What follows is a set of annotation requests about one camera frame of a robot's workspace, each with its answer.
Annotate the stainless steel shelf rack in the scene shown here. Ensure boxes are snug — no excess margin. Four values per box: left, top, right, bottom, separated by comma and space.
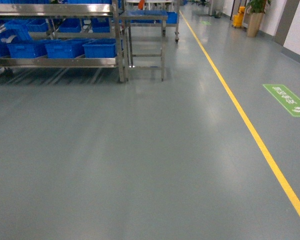
0, 0, 127, 82

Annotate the small stainless steel table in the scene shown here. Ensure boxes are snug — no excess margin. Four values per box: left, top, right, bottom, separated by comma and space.
119, 10, 168, 82

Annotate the yellow mop bucket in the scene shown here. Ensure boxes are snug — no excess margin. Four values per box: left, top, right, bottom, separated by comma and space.
232, 6, 246, 28

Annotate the beige plant pot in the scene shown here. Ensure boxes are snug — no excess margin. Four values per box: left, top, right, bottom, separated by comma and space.
246, 12, 264, 38

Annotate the green floor sign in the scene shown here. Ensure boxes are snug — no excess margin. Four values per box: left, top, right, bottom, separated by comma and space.
263, 84, 300, 118

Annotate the green potted plant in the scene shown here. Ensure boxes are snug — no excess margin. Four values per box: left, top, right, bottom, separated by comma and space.
246, 0, 272, 14

